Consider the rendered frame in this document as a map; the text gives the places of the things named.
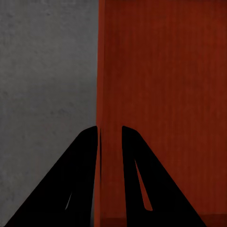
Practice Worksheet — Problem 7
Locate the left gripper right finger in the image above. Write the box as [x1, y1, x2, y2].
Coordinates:
[122, 126, 207, 227]

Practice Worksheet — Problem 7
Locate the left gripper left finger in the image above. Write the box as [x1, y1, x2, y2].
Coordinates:
[5, 126, 98, 227]

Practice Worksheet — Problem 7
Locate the storage box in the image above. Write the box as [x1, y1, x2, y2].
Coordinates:
[94, 0, 227, 227]

